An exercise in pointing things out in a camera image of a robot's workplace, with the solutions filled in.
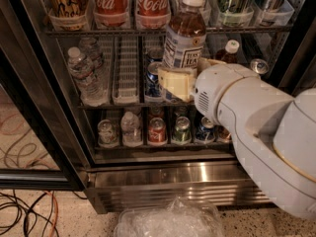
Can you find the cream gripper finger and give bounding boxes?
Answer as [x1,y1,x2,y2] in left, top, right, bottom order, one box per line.
[158,66,197,103]
[197,57,224,73]

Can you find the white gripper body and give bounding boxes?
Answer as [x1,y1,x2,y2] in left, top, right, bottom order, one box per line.
[195,63,259,124]

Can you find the tea bottle blue white label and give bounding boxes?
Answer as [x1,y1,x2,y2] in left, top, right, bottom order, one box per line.
[161,0,206,72]

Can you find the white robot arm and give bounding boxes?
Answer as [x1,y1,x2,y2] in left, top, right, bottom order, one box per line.
[158,61,316,220]

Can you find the tea bottle middle shelf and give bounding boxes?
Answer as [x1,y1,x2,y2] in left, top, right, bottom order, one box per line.
[215,39,240,63]

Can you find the copper can bottom shelf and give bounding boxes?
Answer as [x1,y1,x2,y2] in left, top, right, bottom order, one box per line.
[217,126,231,143]

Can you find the green can bottom shelf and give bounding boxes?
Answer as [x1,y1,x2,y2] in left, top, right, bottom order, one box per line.
[172,117,191,143]

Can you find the small water bottle bottom shelf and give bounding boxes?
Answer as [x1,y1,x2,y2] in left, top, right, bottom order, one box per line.
[120,112,142,147]

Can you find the right Coca-Cola can top shelf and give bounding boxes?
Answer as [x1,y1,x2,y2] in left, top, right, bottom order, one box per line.
[137,0,168,29]

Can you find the coca-cola can shelf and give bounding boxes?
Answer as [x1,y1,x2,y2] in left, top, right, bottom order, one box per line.
[95,0,128,27]
[137,0,168,29]

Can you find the silver can bottom shelf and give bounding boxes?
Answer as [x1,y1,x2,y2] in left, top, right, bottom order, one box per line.
[98,119,119,147]

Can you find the front clear water bottle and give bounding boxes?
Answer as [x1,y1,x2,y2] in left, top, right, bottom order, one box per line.
[67,46,106,107]

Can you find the clear water bottle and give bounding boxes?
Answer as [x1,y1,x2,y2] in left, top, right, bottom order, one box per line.
[79,37,105,80]
[67,46,106,107]

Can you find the rear clear water bottle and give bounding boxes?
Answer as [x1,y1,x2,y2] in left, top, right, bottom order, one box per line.
[79,37,105,80]

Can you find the stainless steel fridge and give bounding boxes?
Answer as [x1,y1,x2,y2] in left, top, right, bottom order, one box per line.
[0,0,316,213]

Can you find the left Coca-Cola can top shelf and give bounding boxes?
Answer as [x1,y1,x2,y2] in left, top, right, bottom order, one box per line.
[95,0,128,27]

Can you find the gold can top shelf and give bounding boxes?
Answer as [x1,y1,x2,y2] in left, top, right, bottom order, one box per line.
[49,0,89,31]

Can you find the rear green can bottom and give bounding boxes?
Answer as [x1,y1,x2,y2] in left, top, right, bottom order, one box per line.
[173,106,189,119]

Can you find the front blue Pepsi can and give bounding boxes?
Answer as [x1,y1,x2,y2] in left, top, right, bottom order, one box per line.
[145,61,161,97]

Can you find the blue pepsi can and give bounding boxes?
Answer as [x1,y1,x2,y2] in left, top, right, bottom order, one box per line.
[146,47,164,64]
[195,117,215,143]
[145,61,161,97]

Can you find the rear red can bottom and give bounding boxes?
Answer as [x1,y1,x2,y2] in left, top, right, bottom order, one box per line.
[148,107,165,119]

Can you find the rear blue Pepsi can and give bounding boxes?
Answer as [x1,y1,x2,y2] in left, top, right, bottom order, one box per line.
[146,47,164,64]

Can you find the blue Pepsi can bottom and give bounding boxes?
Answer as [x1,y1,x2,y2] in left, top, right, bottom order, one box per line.
[195,117,215,143]

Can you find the tilted blue silver can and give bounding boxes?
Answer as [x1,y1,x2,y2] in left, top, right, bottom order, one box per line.
[250,58,269,75]

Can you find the red Coca-Cola can bottom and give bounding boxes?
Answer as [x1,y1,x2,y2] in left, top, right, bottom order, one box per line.
[148,118,167,144]

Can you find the clear plastic bag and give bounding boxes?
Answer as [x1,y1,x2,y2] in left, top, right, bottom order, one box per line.
[114,197,225,237]

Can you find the left glass sliding door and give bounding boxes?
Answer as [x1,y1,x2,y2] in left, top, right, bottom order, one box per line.
[0,51,83,191]

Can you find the orange cable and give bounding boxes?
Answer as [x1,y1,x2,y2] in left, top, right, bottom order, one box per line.
[43,190,60,237]

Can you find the black cables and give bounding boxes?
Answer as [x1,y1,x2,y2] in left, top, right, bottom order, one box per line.
[0,190,60,237]

